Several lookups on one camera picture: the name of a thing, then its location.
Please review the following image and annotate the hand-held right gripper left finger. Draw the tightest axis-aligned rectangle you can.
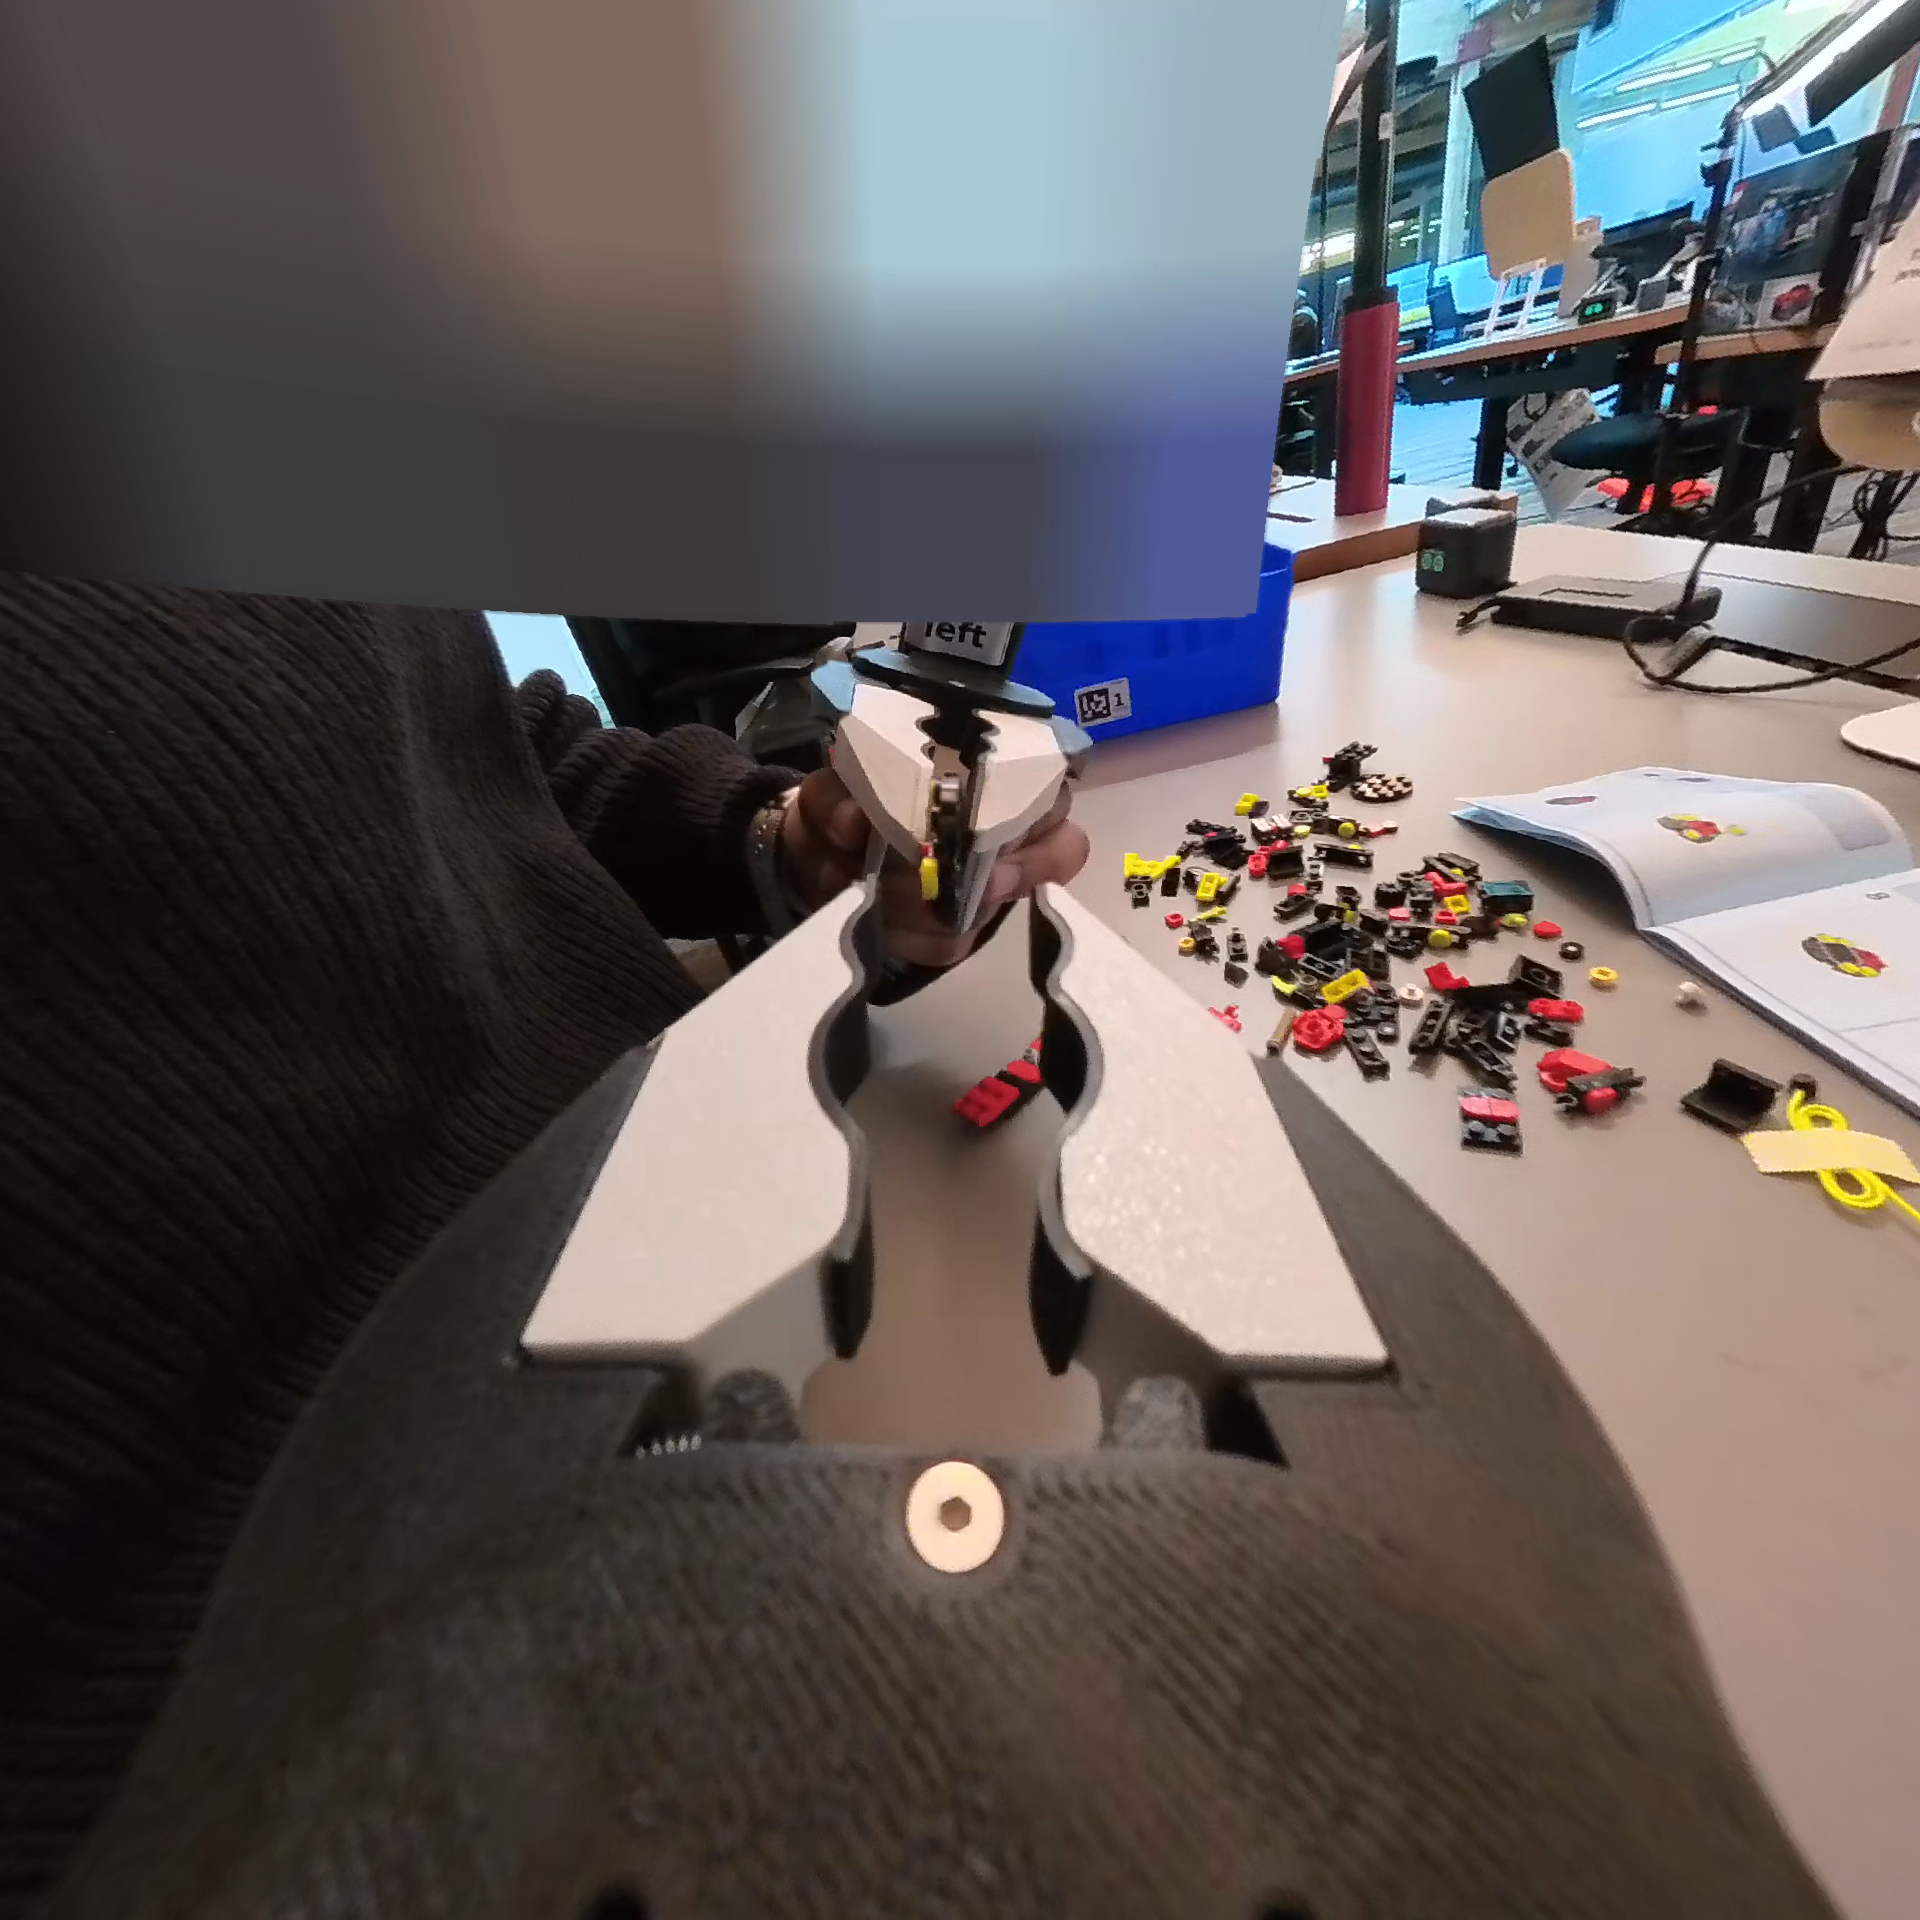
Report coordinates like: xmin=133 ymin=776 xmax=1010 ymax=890
xmin=520 ymin=880 xmax=877 ymax=1394

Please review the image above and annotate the black cable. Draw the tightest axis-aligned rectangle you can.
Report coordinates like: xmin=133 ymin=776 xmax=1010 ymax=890
xmin=1625 ymin=463 xmax=1920 ymax=695

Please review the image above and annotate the black box green label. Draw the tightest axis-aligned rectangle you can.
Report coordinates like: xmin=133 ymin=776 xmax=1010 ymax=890
xmin=1416 ymin=506 xmax=1523 ymax=597

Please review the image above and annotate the red black lego strip assembly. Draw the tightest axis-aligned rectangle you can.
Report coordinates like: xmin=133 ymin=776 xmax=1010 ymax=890
xmin=955 ymin=1035 xmax=1052 ymax=1130

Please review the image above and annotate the person's black knit sweater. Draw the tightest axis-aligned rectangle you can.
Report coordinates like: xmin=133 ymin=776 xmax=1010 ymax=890
xmin=0 ymin=578 xmax=710 ymax=1920

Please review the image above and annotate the beige tape strip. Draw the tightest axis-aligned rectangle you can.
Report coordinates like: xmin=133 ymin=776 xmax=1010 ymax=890
xmin=1739 ymin=1125 xmax=1920 ymax=1188

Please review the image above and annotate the blue storage bin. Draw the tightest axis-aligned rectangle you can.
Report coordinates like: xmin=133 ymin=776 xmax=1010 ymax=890
xmin=1019 ymin=543 xmax=1295 ymax=740

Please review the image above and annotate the person's left hand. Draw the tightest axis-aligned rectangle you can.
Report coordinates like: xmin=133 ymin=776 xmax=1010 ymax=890
xmin=779 ymin=763 xmax=1090 ymax=970

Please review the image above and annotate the person's left forearm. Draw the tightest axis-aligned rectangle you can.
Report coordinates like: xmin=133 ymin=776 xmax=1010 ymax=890
xmin=511 ymin=667 xmax=812 ymax=975

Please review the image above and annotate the black office chair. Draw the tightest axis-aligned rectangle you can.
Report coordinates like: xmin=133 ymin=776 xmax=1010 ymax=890
xmin=1551 ymin=407 xmax=1750 ymax=527

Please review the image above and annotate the flat black device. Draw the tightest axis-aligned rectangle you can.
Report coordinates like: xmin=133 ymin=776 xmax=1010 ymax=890
xmin=1492 ymin=570 xmax=1724 ymax=639

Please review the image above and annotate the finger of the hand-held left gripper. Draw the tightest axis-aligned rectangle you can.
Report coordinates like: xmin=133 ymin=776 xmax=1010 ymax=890
xmin=832 ymin=682 xmax=944 ymax=849
xmin=942 ymin=719 xmax=1073 ymax=925

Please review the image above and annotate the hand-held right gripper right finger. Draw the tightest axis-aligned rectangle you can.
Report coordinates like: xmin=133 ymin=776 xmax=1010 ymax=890
xmin=1026 ymin=880 xmax=1392 ymax=1410

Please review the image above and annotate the neon yellow string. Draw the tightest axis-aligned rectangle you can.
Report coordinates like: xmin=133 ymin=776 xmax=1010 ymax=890
xmin=1787 ymin=1090 xmax=1920 ymax=1224

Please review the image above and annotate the lego instruction booklet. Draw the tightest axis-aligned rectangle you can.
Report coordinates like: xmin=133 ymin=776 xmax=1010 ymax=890
xmin=1452 ymin=766 xmax=1920 ymax=1119

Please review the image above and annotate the black lego slope piece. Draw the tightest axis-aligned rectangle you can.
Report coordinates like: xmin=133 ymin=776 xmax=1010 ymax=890
xmin=1678 ymin=1059 xmax=1782 ymax=1130

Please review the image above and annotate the pile of lego pieces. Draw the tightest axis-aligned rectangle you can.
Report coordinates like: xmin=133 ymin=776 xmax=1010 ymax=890
xmin=1123 ymin=739 xmax=1594 ymax=1079

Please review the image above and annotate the red padded pole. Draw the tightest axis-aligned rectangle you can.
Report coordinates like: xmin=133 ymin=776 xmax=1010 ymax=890
xmin=1332 ymin=0 xmax=1409 ymax=520

